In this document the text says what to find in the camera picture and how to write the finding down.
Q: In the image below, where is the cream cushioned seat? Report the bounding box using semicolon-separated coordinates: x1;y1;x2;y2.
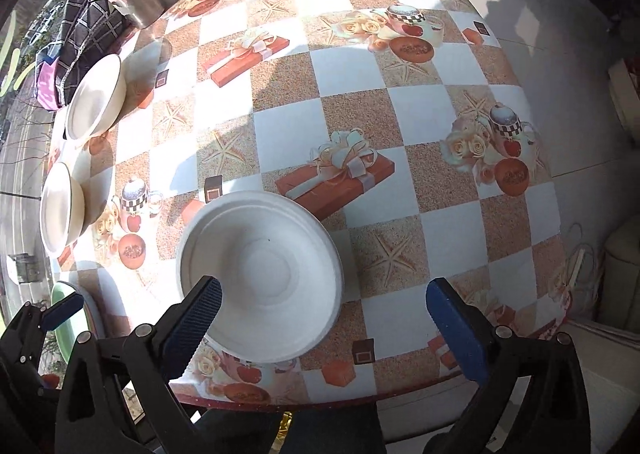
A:
597;215;640;333

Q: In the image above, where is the black grid pattern bag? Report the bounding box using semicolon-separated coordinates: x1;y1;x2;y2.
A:
35;0;131;111

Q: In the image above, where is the patterned checkered tablecloth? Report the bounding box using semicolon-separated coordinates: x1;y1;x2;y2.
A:
51;0;570;408

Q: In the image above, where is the white paper bowl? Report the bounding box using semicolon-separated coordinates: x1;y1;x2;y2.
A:
176;192;344;364
65;54;127;143
39;162;86;257

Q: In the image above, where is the green plate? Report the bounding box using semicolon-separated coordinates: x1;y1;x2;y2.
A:
51;281;105;363

